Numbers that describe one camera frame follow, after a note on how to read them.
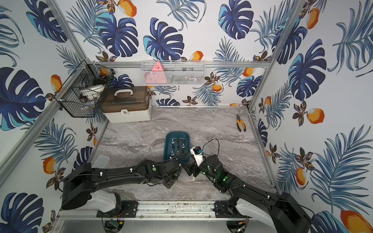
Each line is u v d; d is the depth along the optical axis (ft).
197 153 2.22
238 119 3.70
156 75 2.94
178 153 3.04
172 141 3.26
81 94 2.93
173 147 3.20
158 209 2.50
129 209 2.41
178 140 3.21
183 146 3.20
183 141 3.25
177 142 3.29
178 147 3.20
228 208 2.17
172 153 3.08
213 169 1.97
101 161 2.97
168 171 2.03
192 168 2.26
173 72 3.04
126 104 3.12
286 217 1.34
